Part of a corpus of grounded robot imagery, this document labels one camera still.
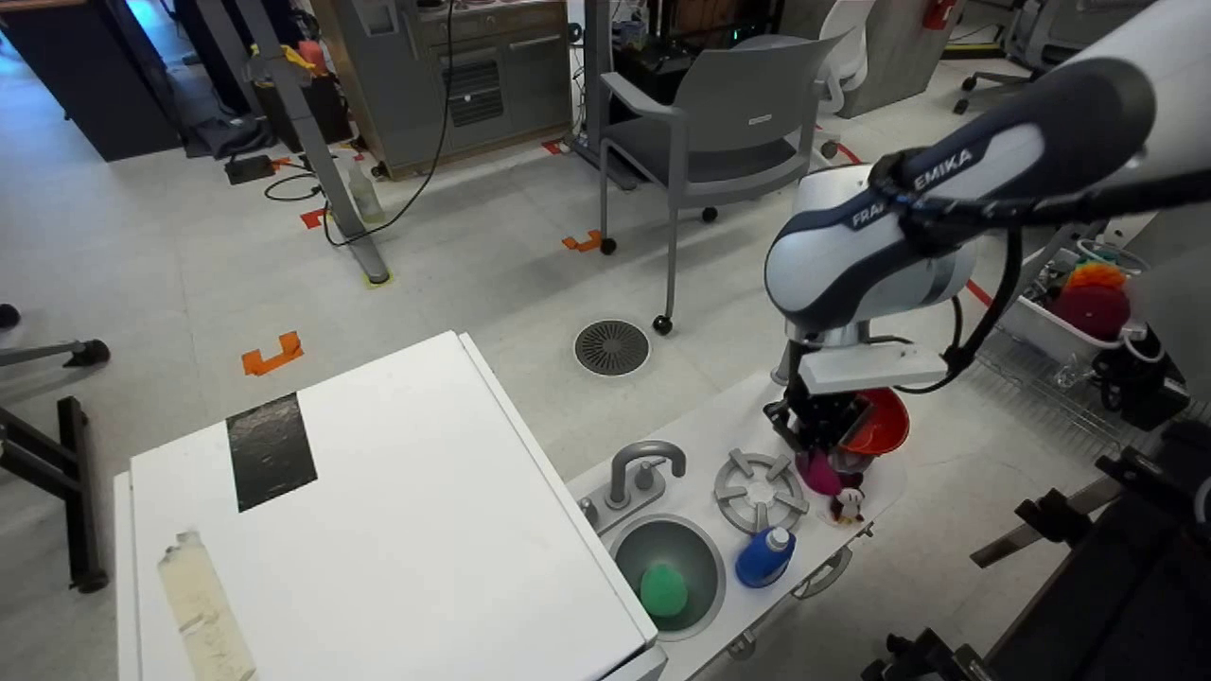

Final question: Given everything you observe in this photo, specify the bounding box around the white toy kitchen counter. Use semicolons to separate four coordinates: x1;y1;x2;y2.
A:
562;365;884;681

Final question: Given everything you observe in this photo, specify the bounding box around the grey leg with black foot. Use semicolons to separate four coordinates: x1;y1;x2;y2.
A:
0;336;115;374

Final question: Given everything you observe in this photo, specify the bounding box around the black floor cable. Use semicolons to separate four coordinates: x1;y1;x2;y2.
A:
318;0;463;251

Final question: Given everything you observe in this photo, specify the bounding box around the black mug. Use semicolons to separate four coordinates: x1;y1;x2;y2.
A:
1092;316;1192;436

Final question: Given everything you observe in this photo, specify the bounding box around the black equipment frame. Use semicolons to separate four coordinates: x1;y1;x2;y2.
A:
861;413;1211;681

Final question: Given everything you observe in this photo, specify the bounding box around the black tripod stand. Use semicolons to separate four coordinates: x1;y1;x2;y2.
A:
0;394;115;598

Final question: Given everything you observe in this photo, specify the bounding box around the orange floor bracket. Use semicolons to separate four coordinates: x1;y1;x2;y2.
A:
237;329;306;382

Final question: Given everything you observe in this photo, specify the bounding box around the pink tulip plush toy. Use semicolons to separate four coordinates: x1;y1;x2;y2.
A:
793;450;849;498

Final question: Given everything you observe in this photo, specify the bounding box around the round grey toy sink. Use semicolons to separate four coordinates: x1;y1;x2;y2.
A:
612;509;729;635

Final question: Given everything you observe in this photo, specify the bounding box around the grey chair with wheels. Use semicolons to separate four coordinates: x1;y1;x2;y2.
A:
595;34;849;342

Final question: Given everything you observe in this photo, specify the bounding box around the small dark toy figure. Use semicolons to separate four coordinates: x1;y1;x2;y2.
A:
827;475;874;524

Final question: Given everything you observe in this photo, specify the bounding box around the grey slanted metal leg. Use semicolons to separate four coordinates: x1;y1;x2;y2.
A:
231;0;392;286

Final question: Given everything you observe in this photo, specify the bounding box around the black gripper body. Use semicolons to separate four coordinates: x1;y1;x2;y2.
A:
760;386;876;461

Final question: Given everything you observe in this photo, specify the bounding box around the grey toy faucet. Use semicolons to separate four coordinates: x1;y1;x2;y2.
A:
580;439;692;532

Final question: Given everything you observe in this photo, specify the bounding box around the black rectangular panel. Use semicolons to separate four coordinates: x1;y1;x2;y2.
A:
223;388;323;514

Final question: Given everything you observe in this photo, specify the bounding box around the orange red plush ball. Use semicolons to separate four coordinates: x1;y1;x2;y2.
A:
1054;258;1134;344

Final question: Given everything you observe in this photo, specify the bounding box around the green toy in sink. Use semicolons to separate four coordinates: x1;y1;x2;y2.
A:
636;560;692;619

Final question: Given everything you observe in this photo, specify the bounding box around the office swivel chair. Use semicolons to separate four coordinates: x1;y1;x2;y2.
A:
950;0;1088;121

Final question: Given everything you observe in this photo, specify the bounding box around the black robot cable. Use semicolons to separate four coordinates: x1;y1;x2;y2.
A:
865;146;1211;397

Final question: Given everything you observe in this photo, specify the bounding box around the grey metal cabinet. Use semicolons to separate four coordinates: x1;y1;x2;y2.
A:
313;0;580;183

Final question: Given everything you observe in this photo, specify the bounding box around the grey toy stove burner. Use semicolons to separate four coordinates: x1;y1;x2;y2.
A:
712;447;815;536

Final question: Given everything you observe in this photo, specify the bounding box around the round black floor cover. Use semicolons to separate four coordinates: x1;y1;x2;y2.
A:
570;316;654;379

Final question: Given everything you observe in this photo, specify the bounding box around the beige tape strip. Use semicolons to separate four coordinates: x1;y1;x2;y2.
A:
154;524;261;681

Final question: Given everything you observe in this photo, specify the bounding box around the red bowl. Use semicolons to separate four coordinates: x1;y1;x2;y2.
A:
839;386;912;464

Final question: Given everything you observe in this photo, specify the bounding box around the dark wooden desk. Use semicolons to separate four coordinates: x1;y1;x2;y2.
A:
0;0;191;165

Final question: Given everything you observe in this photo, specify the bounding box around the black power brick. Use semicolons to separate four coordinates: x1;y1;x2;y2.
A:
223;146;279;190

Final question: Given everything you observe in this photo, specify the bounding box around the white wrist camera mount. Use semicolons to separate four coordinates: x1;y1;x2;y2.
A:
798;344;953;397

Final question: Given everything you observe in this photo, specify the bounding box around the blue toy cup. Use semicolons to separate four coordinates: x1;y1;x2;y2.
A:
734;523;798;595

